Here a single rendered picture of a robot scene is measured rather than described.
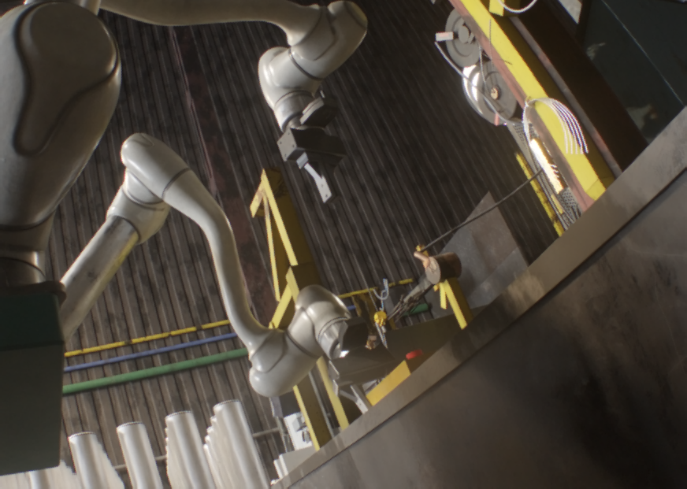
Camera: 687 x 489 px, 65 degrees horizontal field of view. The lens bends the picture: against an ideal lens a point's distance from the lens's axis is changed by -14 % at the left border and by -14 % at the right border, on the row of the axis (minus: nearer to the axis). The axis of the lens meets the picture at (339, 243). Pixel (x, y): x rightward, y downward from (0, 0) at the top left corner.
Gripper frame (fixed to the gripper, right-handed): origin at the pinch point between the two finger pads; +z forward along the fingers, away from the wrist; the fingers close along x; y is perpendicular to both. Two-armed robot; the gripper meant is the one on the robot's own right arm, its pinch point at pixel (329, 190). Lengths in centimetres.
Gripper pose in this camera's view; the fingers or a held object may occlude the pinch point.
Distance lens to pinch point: 119.4
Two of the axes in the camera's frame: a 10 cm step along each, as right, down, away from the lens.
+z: 3.4, 8.5, -4.0
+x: -7.4, -0.3, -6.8
